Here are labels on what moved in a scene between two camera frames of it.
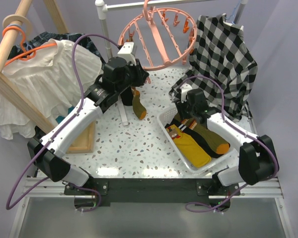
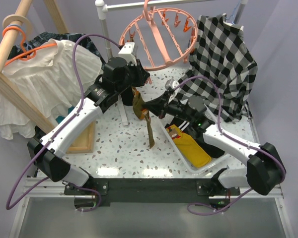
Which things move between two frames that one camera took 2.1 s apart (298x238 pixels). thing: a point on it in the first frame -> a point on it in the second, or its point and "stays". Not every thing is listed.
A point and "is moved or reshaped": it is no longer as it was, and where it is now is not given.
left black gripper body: x=135 y=78 stays
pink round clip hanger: x=163 y=36 stays
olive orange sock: x=212 y=140 is moved or reshaped
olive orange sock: x=138 y=108 stays
